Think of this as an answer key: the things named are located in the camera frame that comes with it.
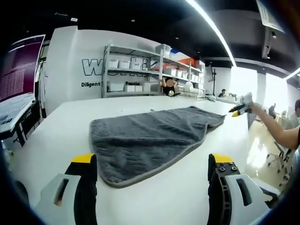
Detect grey towel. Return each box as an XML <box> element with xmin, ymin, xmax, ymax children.
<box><xmin>89</xmin><ymin>105</ymin><xmax>227</xmax><ymax>188</ymax></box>

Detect short ceiling light strip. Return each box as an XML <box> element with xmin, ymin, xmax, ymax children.
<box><xmin>284</xmin><ymin>67</ymin><xmax>300</xmax><ymax>82</ymax></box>

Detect white office chair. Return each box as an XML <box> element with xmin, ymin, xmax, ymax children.
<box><xmin>266</xmin><ymin>140</ymin><xmax>294</xmax><ymax>174</ymax></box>

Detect row of white storage bins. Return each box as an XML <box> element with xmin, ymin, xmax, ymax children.
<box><xmin>107</xmin><ymin>44</ymin><xmax>206</xmax><ymax>93</ymax></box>

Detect white chair seat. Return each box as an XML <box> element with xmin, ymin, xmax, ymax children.
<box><xmin>255</xmin><ymin>180</ymin><xmax>282</xmax><ymax>203</ymax></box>

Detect black laptop stand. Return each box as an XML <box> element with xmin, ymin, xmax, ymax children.
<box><xmin>13</xmin><ymin>100</ymin><xmax>41</xmax><ymax>148</ymax></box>

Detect grey metal shelf rack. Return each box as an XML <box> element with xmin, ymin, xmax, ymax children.
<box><xmin>101</xmin><ymin>43</ymin><xmax>207</xmax><ymax>99</ymax></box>

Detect white laptop with purple screen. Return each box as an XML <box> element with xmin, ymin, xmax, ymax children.
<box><xmin>0</xmin><ymin>34</ymin><xmax>46</xmax><ymax>132</ymax></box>

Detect ceiling air conditioner unit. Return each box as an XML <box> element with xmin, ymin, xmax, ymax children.
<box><xmin>255</xmin><ymin>0</ymin><xmax>288</xmax><ymax>32</ymax></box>

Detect long ceiling light strip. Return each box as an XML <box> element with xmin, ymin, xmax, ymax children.
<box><xmin>186</xmin><ymin>0</ymin><xmax>236</xmax><ymax>68</ymax></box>

